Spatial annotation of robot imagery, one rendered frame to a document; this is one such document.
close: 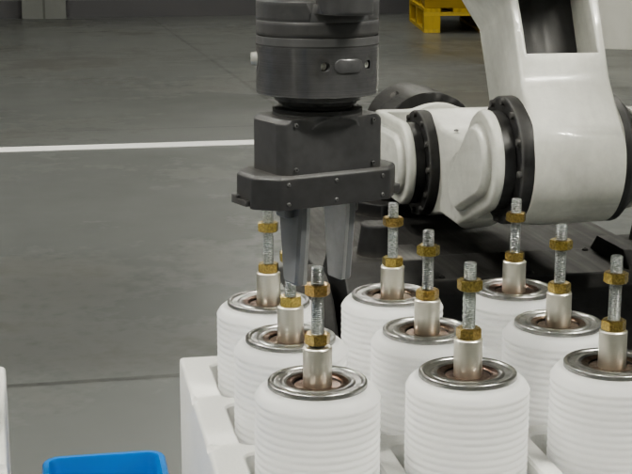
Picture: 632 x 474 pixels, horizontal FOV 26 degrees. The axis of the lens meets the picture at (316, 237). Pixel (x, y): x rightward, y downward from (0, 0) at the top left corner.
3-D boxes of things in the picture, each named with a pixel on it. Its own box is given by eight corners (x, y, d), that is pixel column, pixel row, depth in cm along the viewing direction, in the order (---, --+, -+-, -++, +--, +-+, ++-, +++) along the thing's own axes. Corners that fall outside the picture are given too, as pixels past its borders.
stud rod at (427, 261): (432, 314, 117) (434, 229, 115) (434, 318, 116) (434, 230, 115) (420, 314, 117) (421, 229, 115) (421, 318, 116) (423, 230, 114)
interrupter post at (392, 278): (397, 304, 127) (397, 269, 126) (374, 300, 128) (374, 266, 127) (409, 298, 129) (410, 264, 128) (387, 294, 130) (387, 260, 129)
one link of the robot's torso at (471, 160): (376, 112, 191) (485, 92, 145) (513, 108, 195) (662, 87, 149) (380, 223, 192) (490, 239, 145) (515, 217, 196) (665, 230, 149)
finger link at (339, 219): (345, 281, 101) (346, 199, 100) (323, 273, 104) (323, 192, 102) (364, 279, 102) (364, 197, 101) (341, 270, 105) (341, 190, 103)
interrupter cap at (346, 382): (324, 366, 109) (324, 357, 109) (387, 390, 103) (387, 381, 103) (247, 385, 104) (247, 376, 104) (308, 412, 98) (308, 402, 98)
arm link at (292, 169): (271, 218, 93) (270, 42, 91) (209, 195, 102) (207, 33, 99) (423, 200, 100) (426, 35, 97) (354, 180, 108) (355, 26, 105)
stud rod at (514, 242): (511, 277, 130) (513, 199, 128) (507, 276, 130) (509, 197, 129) (520, 277, 130) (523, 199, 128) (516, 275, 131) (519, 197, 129)
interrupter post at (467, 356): (449, 382, 105) (450, 340, 104) (454, 372, 107) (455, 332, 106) (480, 385, 104) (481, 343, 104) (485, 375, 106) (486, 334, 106)
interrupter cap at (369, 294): (407, 314, 123) (407, 307, 123) (336, 302, 127) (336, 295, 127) (446, 296, 130) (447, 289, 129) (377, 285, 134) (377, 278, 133)
